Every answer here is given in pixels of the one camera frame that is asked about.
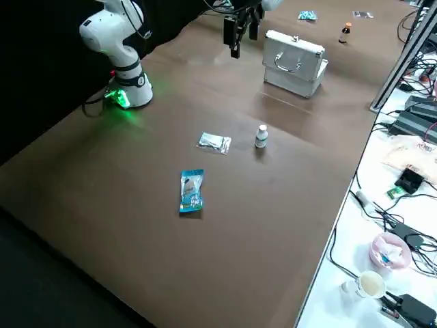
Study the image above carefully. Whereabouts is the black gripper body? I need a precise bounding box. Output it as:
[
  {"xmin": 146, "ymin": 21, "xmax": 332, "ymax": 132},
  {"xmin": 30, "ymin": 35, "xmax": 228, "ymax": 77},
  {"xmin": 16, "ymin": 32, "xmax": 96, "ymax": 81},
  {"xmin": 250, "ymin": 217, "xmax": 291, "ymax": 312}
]
[{"xmin": 233, "ymin": 0, "xmax": 265, "ymax": 18}]

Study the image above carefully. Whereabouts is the silver aluminium medicine case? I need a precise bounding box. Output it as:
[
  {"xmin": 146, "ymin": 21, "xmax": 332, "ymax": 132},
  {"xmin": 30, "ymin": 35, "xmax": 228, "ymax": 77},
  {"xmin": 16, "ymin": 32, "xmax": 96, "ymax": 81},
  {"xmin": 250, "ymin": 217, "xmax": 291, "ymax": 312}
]
[{"xmin": 262, "ymin": 29, "xmax": 329, "ymax": 99}]

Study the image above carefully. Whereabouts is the black power supply box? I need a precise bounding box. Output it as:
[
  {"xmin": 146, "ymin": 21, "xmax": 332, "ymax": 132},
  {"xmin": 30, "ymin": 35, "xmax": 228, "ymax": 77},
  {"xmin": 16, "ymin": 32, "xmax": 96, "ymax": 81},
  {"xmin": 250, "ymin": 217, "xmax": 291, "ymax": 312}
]
[
  {"xmin": 389, "ymin": 109, "xmax": 437, "ymax": 145},
  {"xmin": 404, "ymin": 95, "xmax": 437, "ymax": 115}
]

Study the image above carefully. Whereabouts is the black rectangular box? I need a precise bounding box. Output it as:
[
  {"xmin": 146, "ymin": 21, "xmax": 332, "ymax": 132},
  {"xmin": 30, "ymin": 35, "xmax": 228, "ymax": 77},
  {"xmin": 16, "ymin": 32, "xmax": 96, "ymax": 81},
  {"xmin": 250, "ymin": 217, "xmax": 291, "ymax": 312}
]
[{"xmin": 397, "ymin": 293, "xmax": 436, "ymax": 326}]

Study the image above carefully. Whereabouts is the blue white pill packet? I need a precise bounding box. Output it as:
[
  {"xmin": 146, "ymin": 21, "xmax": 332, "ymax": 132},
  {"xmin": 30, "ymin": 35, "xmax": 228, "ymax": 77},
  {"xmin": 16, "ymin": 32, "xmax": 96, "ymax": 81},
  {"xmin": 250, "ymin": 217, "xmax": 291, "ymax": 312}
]
[{"xmin": 297, "ymin": 10, "xmax": 320, "ymax": 23}]

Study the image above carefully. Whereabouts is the brown bottle orange cap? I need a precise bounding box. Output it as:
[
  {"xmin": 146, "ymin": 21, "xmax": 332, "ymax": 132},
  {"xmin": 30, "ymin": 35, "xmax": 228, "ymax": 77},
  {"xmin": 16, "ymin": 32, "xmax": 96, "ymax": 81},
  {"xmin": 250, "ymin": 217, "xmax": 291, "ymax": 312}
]
[{"xmin": 338, "ymin": 21, "xmax": 353, "ymax": 44}]

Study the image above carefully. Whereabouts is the small white plastic bottle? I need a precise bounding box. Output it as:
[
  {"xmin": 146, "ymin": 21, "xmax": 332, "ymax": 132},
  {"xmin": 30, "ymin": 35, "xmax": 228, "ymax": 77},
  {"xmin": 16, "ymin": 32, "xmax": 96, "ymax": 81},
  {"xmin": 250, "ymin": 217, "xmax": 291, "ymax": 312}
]
[{"xmin": 254, "ymin": 124, "xmax": 268, "ymax": 150}]

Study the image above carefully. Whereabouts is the clear zip bag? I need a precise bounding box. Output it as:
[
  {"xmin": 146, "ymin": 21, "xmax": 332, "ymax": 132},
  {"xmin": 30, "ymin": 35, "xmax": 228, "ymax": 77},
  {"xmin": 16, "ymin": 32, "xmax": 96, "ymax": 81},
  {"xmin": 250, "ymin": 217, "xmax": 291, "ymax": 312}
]
[{"xmin": 195, "ymin": 131, "xmax": 233, "ymax": 156}]

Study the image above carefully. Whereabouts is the blue snack packet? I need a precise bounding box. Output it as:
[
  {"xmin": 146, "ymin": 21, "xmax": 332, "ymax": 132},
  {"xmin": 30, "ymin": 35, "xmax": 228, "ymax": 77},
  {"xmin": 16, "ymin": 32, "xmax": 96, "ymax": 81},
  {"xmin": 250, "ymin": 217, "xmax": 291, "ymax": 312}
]
[{"xmin": 178, "ymin": 168, "xmax": 206, "ymax": 216}]

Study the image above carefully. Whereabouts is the white bag red print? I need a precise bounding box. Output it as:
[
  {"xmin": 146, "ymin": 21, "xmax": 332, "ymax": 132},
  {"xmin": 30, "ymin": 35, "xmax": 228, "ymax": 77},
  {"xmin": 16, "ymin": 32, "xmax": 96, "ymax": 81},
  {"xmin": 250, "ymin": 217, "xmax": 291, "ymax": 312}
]
[{"xmin": 382, "ymin": 134, "xmax": 437, "ymax": 176}]

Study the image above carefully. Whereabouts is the white marker pen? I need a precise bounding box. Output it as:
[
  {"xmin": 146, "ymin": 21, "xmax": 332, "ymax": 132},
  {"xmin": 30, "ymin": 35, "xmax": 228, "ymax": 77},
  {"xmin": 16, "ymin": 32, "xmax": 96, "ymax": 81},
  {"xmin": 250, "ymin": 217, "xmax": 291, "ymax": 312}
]
[{"xmin": 355, "ymin": 190, "xmax": 375, "ymax": 213}]

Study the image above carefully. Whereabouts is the small black device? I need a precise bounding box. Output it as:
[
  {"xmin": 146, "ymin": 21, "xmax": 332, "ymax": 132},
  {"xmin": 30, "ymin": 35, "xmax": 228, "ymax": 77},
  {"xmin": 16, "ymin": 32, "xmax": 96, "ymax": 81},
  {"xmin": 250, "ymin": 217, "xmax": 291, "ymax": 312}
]
[{"xmin": 399, "ymin": 167, "xmax": 426, "ymax": 194}]

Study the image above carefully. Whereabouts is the black charger brick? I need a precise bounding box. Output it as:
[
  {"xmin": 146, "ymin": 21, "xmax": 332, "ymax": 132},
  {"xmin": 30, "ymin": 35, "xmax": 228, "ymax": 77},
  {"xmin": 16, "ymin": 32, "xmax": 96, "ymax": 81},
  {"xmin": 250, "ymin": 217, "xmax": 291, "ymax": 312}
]
[{"xmin": 390, "ymin": 223, "xmax": 425, "ymax": 249}]

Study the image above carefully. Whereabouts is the pink bowl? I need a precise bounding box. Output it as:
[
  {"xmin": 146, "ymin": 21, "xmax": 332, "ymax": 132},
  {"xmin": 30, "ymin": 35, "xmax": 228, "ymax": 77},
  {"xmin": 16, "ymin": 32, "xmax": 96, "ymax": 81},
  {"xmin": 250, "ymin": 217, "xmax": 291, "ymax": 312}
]
[{"xmin": 371, "ymin": 232, "xmax": 412, "ymax": 269}]

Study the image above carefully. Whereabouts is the small white cap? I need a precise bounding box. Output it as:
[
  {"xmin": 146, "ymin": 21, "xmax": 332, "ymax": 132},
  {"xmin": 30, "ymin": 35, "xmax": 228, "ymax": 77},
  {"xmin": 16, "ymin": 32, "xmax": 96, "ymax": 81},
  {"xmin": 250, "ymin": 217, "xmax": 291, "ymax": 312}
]
[{"xmin": 339, "ymin": 280, "xmax": 358, "ymax": 297}]

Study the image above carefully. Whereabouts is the white paper cup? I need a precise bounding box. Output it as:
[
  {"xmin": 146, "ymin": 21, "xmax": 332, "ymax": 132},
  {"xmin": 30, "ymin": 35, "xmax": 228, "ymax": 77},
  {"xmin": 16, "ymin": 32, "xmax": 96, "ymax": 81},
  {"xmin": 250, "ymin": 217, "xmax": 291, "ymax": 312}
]
[{"xmin": 354, "ymin": 270, "xmax": 387, "ymax": 299}]

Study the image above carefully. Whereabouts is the aluminium frame post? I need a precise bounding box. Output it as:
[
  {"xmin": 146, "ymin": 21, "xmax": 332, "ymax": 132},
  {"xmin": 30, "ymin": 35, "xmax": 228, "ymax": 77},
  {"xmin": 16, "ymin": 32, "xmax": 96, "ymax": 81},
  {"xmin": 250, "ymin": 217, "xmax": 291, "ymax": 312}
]
[{"xmin": 368, "ymin": 13, "xmax": 437, "ymax": 112}]

